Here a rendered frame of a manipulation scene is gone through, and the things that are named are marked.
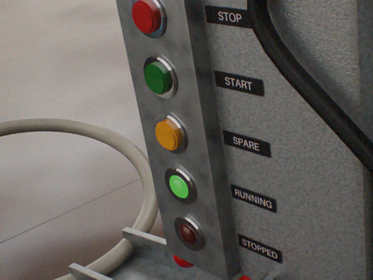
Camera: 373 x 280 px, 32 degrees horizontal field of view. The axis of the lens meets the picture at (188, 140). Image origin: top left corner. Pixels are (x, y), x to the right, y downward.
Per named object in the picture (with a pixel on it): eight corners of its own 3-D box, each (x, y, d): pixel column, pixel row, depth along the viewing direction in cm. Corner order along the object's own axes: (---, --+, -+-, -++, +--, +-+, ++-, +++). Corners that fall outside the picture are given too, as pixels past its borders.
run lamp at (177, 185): (198, 196, 56) (193, 173, 55) (187, 204, 56) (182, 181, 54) (179, 189, 58) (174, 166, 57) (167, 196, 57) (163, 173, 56)
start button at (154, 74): (177, 93, 51) (171, 63, 50) (167, 98, 51) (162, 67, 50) (155, 87, 53) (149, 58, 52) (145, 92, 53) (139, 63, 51)
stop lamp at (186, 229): (206, 244, 59) (202, 222, 58) (196, 252, 58) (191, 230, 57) (187, 235, 60) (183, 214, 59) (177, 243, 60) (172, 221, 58)
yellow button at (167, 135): (187, 149, 54) (182, 121, 53) (178, 154, 53) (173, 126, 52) (165, 141, 56) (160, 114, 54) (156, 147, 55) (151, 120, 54)
